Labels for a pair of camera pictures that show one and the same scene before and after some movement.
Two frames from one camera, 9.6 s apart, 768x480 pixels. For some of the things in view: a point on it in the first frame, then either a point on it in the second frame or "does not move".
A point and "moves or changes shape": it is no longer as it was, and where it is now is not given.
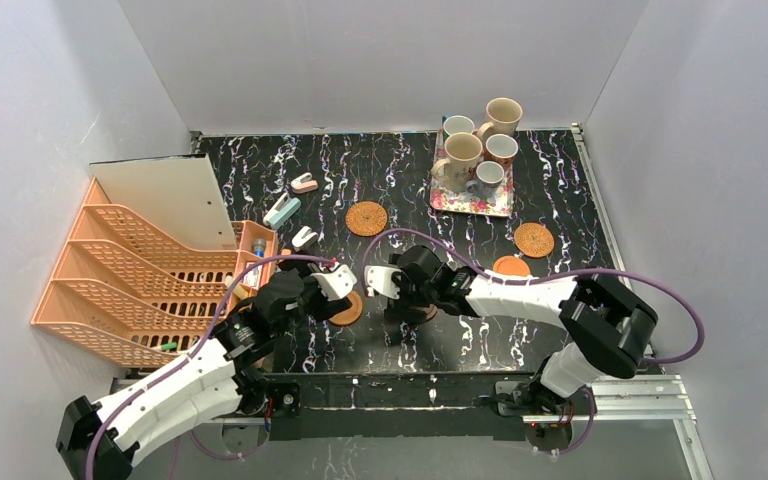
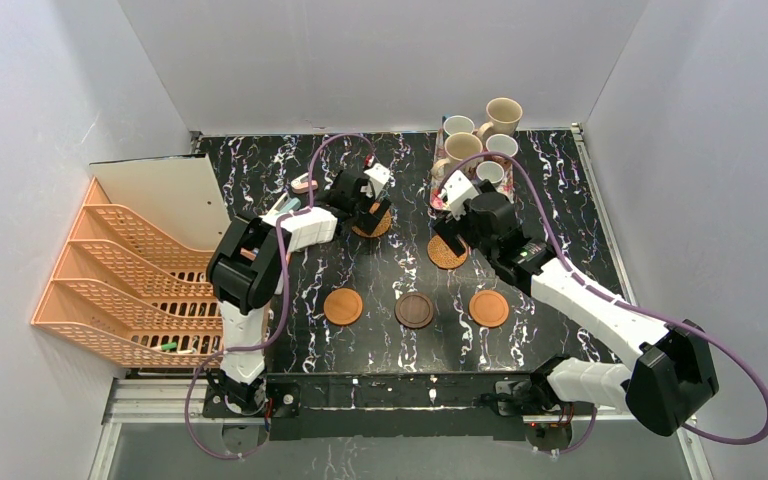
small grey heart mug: [489, 177] does not move
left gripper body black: [325, 302] -> [365, 204]
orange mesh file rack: [119, 288] does not move
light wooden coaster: [511, 265] moves or changes shape
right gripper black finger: [413, 313] -> [451, 237]
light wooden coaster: [350, 315] does not move
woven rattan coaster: [533, 239] moves or changes shape
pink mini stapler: [304, 183] does not move
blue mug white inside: [456, 124] does not move
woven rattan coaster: [366, 218] does not move
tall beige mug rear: [502, 117] does not move
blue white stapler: [282, 210] does not move
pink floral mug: [501, 148] does not move
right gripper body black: [401, 305] -> [459, 225]
